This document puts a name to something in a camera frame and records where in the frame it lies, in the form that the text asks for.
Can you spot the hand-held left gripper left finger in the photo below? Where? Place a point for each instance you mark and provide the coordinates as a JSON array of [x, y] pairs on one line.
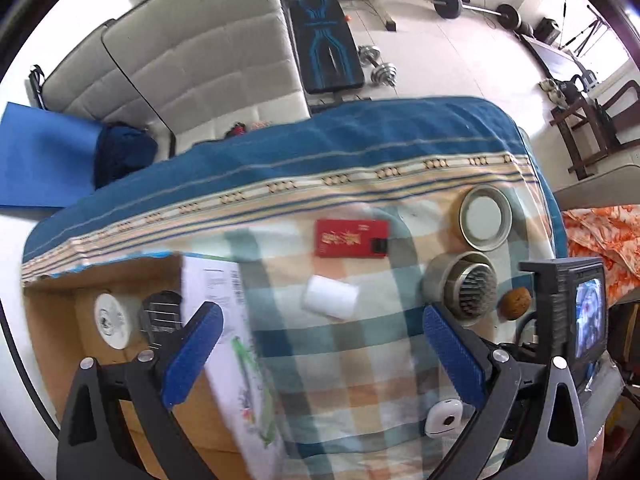
[[192, 357]]

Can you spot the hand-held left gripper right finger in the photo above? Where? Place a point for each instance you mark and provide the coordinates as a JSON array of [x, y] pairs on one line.
[[455, 360]]

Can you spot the brown walnut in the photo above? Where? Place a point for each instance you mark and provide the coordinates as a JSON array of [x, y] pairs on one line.
[[515, 304]]

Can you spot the small white plastic device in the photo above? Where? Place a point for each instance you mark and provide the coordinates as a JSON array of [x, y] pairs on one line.
[[442, 419]]

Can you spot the round metal tin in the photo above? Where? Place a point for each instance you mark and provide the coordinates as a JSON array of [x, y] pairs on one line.
[[457, 282]]

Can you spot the white round vent cover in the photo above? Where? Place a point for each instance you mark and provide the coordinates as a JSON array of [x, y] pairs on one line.
[[112, 320]]

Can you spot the orange patterned cloth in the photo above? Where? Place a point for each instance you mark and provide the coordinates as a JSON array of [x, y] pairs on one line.
[[610, 235]]

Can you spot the blue plaid blanket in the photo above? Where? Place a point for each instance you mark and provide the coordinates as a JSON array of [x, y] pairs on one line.
[[350, 360]]

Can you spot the round metal tin lid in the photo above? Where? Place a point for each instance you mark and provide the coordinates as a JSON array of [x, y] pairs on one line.
[[484, 217]]

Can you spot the white cylindrical container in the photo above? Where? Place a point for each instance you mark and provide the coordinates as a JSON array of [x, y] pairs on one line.
[[330, 299]]

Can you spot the cardboard box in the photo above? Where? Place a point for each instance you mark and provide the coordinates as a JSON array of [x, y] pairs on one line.
[[50, 300]]

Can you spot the red flat box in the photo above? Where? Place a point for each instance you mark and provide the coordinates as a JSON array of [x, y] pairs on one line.
[[345, 237]]

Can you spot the dark wooden chair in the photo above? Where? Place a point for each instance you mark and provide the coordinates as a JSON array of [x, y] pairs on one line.
[[582, 130]]

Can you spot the dark blue bag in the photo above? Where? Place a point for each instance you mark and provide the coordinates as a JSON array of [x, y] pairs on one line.
[[122, 152]]

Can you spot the red and black small item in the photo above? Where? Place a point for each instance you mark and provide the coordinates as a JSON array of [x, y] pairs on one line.
[[235, 130]]

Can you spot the blue exercise mat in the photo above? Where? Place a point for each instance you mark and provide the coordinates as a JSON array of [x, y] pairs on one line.
[[45, 160]]

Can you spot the leaning white board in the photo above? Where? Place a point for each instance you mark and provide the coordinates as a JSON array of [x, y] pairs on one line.
[[552, 57]]

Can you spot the grey padded sofa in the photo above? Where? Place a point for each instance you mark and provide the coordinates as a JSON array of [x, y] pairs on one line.
[[200, 60]]

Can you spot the chrome dumbbell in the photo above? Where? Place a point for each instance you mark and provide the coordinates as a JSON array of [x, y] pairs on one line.
[[380, 67]]

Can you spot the black barbell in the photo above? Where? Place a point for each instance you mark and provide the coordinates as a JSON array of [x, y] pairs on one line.
[[447, 2]]

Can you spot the black and blue weight bench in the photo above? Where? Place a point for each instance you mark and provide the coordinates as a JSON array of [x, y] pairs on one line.
[[325, 40]]

